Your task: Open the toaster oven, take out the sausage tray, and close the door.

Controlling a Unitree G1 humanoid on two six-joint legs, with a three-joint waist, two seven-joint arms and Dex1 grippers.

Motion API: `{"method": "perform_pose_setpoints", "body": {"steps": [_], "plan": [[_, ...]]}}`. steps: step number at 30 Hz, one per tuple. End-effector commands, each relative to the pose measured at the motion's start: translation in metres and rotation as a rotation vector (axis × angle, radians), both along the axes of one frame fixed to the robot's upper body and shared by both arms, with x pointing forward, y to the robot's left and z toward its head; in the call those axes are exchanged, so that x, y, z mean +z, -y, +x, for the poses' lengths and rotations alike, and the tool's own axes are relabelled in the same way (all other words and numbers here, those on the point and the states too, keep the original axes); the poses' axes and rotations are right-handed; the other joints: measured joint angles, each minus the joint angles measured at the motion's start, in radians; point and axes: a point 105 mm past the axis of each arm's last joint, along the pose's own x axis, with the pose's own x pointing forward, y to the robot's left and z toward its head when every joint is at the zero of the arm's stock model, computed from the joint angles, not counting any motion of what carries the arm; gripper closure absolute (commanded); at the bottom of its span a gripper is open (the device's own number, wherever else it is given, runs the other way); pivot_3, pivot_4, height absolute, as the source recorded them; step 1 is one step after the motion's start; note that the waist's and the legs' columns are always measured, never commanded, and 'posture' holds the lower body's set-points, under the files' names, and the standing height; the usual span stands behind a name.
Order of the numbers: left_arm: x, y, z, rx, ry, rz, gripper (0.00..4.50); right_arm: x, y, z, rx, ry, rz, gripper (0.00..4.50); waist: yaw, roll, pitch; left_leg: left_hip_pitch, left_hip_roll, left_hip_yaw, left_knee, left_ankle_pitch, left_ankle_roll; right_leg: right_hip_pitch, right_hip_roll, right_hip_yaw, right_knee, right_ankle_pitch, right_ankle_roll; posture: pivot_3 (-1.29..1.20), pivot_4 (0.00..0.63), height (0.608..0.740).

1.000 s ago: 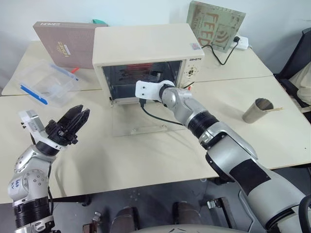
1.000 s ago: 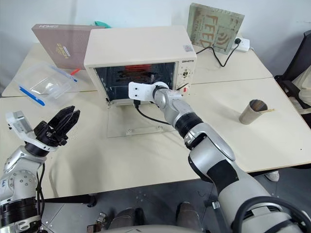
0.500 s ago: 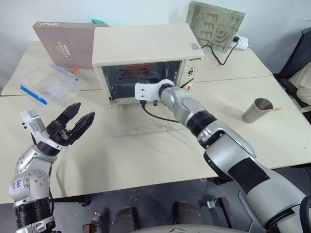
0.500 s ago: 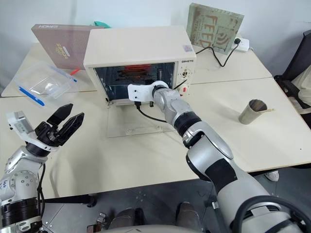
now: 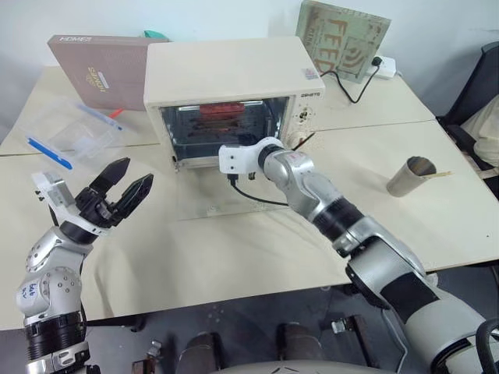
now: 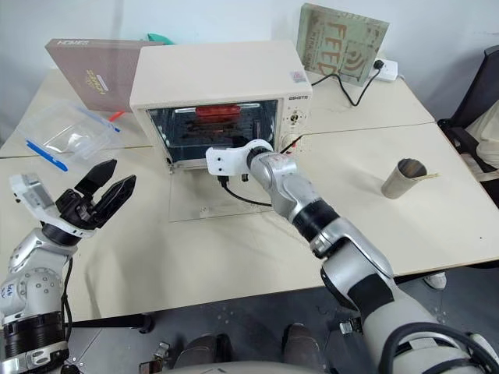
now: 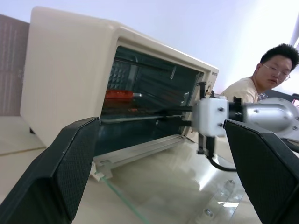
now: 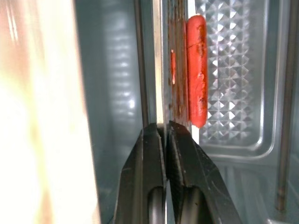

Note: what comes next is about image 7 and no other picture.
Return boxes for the cream toaster oven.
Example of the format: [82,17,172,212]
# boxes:
[20,6,220,164]

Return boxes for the brown wall panel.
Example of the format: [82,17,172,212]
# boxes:
[0,14,30,117]

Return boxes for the person in beige shirt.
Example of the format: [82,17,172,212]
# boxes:
[220,42,299,104]

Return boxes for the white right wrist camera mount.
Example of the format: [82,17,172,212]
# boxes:
[193,97,229,137]

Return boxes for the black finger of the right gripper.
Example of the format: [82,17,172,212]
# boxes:
[149,105,197,112]
[156,115,194,128]

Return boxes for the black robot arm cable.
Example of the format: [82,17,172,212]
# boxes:
[206,136,237,173]

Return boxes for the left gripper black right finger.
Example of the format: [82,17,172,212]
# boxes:
[223,119,299,224]

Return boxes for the thin-rimmed eyeglasses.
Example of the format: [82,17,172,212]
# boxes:
[261,63,292,80]

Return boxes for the glass toaster oven door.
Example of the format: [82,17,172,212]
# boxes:
[92,134,252,224]

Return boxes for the red sausage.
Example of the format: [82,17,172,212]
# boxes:
[106,89,134,101]

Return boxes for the cream oven knob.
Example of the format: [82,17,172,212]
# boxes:
[203,83,214,97]

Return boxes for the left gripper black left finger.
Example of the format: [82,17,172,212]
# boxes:
[0,116,101,224]

